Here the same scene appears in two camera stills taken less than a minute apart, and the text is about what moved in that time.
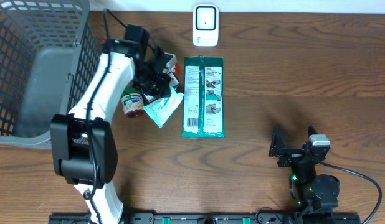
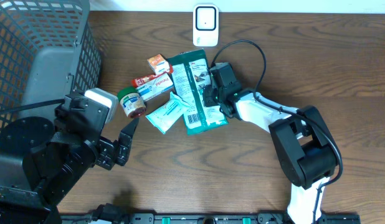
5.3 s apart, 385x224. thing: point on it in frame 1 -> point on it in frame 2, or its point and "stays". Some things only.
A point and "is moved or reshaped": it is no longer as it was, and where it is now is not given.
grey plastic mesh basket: x=42 y=50 stays
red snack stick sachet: x=177 y=68 is moved or reshaped
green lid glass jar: x=133 y=101 stays
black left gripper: x=163 y=89 -> x=108 y=154
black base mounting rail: x=207 y=218 stays
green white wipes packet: x=204 y=98 is moved or reshaped
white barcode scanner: x=205 y=25 stays
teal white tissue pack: x=162 y=110 is moved or reshaped
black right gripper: x=292 y=155 -> x=208 y=91
